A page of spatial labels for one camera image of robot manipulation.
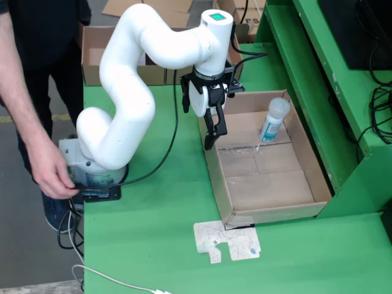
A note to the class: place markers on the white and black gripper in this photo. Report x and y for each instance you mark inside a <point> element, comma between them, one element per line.
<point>199,98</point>

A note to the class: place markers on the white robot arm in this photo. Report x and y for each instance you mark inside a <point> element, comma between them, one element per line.
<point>128,92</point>

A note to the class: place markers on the bystander bare forearm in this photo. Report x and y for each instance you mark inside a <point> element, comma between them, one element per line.
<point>15,76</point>

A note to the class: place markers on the printed brown cardboard box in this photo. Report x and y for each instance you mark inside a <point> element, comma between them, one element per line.
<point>254,21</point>

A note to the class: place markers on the shallow cardboard tray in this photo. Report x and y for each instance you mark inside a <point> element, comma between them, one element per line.
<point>266,190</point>

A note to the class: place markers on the scribbled flat cardboard piece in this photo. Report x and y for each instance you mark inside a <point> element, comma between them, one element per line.
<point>232,242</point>

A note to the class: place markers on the bystander hand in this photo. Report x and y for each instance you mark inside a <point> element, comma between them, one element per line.
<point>50,171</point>

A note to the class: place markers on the white bottle with teal label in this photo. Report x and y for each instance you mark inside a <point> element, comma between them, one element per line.
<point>271,127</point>

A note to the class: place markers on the green metal shelf unit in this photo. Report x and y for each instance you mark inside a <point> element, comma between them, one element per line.
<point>306,107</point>

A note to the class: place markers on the black monitor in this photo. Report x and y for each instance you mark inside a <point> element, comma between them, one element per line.
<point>352,27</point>

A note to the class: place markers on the bystander torso black shirt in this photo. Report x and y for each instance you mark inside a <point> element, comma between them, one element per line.
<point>46,30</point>

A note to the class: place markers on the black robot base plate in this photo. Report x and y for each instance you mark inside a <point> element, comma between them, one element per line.
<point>114,196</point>

